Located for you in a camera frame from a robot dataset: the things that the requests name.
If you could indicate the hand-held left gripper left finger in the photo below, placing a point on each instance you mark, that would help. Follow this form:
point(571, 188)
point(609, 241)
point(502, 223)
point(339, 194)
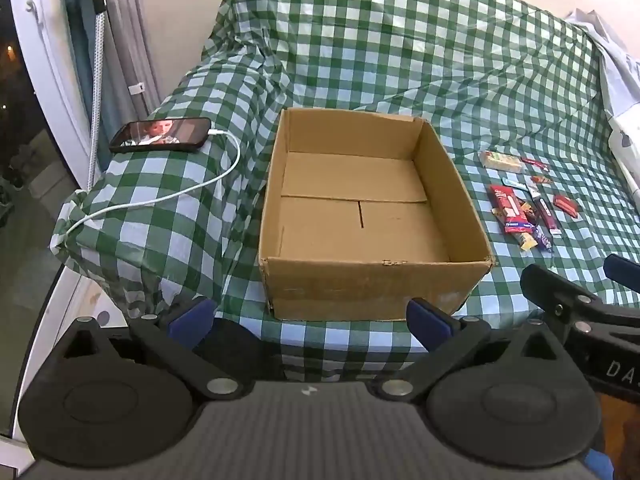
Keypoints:
point(192, 321)

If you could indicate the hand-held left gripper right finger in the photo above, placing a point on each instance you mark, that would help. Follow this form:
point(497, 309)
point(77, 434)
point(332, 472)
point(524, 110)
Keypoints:
point(427, 322)

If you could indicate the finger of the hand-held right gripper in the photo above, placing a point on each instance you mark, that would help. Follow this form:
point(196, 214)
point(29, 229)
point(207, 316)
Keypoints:
point(565, 300)
point(615, 264)

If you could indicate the purple snack packet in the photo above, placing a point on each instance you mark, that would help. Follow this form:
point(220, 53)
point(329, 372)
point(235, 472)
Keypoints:
point(543, 239)

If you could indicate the yellow snack packet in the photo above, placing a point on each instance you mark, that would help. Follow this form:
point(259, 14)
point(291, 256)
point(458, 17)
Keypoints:
point(527, 241)

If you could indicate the small red snack packet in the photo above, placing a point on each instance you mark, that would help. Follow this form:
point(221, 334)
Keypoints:
point(566, 206)

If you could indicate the black cracker packet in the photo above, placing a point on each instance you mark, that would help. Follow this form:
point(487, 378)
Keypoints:
point(546, 212)

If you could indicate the long red snack packet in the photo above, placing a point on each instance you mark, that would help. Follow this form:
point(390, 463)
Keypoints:
point(507, 207)

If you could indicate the cardboard box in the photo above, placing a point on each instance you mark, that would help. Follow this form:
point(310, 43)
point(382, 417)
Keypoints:
point(360, 230)

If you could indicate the brown orange snack packet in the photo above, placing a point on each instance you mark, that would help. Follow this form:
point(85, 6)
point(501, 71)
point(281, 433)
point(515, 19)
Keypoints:
point(528, 209)

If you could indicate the small red orange candy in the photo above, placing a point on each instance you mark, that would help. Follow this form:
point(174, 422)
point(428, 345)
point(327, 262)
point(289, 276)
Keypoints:
point(541, 180)

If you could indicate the small light blue packet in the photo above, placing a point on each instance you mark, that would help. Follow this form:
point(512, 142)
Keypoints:
point(515, 183)

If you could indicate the thin red candy packet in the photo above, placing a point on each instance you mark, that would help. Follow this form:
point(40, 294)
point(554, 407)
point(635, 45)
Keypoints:
point(535, 163)

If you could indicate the beige cracker packet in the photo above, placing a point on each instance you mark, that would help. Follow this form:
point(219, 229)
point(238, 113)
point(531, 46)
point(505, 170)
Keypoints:
point(500, 161)

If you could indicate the black smartphone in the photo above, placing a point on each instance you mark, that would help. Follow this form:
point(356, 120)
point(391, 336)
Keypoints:
point(160, 135)

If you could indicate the white printed cloth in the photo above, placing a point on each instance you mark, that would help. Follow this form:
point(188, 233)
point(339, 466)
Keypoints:
point(617, 75)

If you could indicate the white curtain clip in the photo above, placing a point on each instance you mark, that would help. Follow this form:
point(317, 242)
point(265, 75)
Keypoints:
point(136, 88)

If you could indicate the green white checked cloth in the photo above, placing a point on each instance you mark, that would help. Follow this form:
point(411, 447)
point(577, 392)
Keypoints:
point(380, 60)

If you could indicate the grey curtain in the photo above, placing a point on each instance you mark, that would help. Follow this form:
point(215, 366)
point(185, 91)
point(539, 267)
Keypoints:
point(127, 35)

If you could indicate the white window frame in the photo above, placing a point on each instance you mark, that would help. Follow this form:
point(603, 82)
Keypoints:
point(47, 60)

